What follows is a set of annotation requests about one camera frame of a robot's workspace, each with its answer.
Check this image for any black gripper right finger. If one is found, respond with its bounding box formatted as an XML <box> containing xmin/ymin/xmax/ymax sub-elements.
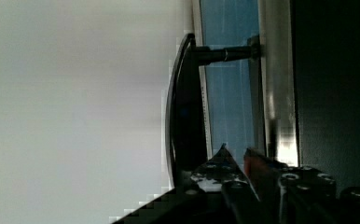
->
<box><xmin>243</xmin><ymin>148</ymin><xmax>288</xmax><ymax>218</ymax></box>

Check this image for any black toaster oven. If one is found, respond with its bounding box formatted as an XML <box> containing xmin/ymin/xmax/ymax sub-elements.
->
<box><xmin>291</xmin><ymin>0</ymin><xmax>360</xmax><ymax>189</ymax></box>

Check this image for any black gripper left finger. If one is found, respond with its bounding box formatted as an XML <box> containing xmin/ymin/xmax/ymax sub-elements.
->
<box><xmin>188</xmin><ymin>144</ymin><xmax>249</xmax><ymax>196</ymax></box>

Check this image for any oven door with black handle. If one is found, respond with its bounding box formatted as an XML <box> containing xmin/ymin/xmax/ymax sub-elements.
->
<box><xmin>165</xmin><ymin>0</ymin><xmax>299</xmax><ymax>187</ymax></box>

